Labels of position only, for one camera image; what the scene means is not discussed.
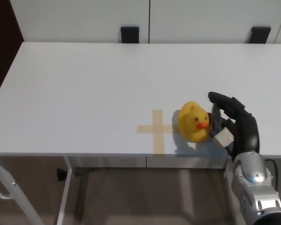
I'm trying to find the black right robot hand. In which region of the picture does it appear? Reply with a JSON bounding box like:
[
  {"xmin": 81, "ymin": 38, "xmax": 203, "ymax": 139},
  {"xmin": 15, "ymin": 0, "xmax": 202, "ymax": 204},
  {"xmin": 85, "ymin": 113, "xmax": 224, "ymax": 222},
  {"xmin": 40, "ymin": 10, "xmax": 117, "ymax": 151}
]
[{"xmin": 207, "ymin": 91, "xmax": 261, "ymax": 157}]

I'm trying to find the yellow rubber duck toy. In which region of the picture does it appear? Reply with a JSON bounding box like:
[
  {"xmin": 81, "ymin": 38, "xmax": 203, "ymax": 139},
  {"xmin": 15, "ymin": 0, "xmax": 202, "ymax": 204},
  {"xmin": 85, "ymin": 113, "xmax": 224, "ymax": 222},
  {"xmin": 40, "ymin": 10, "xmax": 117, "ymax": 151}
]
[{"xmin": 179, "ymin": 101, "xmax": 212, "ymax": 143}]

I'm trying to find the white inner desk leg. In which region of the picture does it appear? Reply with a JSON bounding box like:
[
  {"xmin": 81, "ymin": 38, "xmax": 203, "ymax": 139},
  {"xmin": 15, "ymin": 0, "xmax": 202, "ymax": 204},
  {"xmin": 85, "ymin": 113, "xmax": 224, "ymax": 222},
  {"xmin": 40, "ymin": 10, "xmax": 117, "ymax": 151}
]
[{"xmin": 55, "ymin": 156, "xmax": 75, "ymax": 225}]

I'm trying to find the white slanted desk leg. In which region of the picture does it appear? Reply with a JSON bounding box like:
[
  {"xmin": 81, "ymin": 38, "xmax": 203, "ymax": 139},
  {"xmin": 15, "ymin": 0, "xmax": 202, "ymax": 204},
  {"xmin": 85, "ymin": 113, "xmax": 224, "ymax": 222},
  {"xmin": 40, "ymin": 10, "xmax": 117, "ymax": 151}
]
[{"xmin": 0, "ymin": 156, "xmax": 44, "ymax": 225}]

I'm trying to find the long beige tape strip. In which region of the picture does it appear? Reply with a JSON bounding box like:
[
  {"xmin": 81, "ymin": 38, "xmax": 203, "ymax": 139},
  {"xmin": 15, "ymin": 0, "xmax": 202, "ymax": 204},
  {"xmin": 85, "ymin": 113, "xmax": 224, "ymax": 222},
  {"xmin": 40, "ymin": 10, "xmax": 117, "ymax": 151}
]
[{"xmin": 152, "ymin": 109, "xmax": 166, "ymax": 157}]

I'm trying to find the small black floor object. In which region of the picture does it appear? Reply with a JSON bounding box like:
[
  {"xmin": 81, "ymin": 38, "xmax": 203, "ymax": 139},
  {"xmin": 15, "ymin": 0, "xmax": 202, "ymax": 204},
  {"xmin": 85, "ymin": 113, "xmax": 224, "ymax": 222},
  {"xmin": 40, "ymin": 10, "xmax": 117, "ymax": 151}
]
[{"xmin": 56, "ymin": 167, "xmax": 67, "ymax": 181}]

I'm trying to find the white cabinet door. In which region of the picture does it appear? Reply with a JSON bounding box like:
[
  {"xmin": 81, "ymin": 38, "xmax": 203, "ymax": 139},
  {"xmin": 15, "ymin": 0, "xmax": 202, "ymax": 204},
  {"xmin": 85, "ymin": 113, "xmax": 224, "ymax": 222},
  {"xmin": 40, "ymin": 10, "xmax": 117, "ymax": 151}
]
[{"xmin": 9, "ymin": 0, "xmax": 151, "ymax": 44}]

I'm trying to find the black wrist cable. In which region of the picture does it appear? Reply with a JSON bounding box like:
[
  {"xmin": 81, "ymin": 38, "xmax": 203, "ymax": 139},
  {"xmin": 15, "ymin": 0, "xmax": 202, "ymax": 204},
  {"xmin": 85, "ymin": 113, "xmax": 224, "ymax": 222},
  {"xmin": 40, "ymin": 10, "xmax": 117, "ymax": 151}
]
[{"xmin": 264, "ymin": 158, "xmax": 279, "ymax": 187}]

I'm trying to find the black cabinet handle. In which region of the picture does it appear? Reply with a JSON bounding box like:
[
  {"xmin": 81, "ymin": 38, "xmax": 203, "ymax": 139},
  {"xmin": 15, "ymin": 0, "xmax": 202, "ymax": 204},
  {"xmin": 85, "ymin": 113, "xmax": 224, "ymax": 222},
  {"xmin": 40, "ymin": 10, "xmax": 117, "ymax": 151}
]
[
  {"xmin": 247, "ymin": 26, "xmax": 272, "ymax": 44},
  {"xmin": 120, "ymin": 26, "xmax": 140, "ymax": 44}
]

